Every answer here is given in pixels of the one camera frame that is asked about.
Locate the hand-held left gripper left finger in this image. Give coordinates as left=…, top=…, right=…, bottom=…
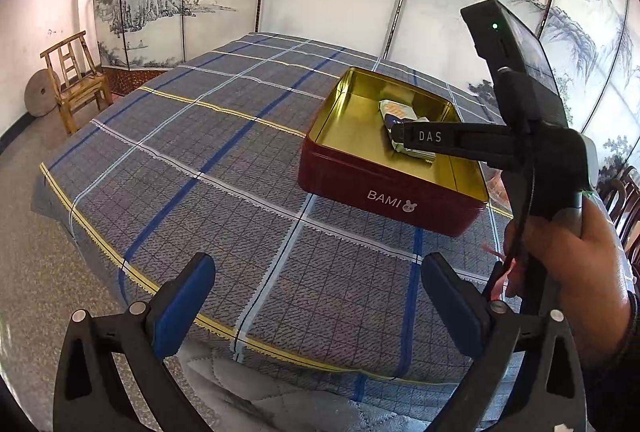
left=52, top=252, right=217, bottom=432

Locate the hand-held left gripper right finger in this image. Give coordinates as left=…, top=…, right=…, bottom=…
left=421, top=252, right=588, bottom=432

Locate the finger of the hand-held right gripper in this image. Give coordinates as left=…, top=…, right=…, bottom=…
left=392, top=121, right=532, bottom=173

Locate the blue white snack packet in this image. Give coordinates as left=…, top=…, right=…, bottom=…
left=378, top=99, right=436, bottom=163

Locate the red tin box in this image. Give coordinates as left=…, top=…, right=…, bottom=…
left=298, top=66, right=490, bottom=237

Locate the person's right forearm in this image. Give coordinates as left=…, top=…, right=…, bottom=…
left=575, top=292, right=640, bottom=432

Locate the person's right hand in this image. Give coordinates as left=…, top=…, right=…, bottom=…
left=502, top=199, right=632, bottom=363

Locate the plaid tablecloth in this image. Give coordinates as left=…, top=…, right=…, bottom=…
left=30, top=32, right=516, bottom=405

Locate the grey quilted cloth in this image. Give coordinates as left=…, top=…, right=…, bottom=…
left=165, top=342, right=476, bottom=432

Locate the dark wooden chair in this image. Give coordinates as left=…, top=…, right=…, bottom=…
left=597, top=164, right=640, bottom=263

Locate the light wooden chair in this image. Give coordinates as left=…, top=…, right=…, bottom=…
left=40, top=30, right=115, bottom=135

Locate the round millstone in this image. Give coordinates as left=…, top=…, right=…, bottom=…
left=23, top=69, right=53, bottom=117

